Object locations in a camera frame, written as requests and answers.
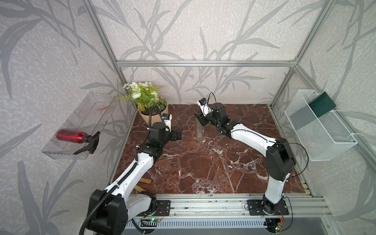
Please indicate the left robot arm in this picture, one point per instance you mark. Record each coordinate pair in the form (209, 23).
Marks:
(111, 209)

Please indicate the wooden handled tool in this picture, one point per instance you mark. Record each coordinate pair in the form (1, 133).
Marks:
(142, 181)

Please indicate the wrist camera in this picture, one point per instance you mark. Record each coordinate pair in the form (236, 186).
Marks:
(203, 104)
(166, 118)

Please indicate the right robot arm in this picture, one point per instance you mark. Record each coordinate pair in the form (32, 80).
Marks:
(279, 158)

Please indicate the white wire mesh basket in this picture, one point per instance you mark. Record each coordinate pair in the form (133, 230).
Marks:
(324, 138)

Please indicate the potted green plant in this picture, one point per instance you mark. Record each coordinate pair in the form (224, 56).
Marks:
(150, 104)

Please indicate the red spray bottle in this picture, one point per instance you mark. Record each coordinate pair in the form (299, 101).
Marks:
(78, 137)

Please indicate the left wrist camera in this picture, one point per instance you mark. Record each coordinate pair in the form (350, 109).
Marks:
(166, 118)

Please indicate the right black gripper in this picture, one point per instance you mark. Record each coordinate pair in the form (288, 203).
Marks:
(200, 117)

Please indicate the clear plastic bottle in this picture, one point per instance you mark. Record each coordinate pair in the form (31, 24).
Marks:
(200, 136)

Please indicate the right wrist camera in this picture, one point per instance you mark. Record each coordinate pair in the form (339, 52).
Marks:
(203, 104)

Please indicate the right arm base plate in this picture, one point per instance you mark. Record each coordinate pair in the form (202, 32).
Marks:
(264, 207)

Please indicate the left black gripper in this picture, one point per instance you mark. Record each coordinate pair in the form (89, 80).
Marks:
(179, 134)

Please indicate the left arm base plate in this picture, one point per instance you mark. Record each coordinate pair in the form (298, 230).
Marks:
(159, 208)

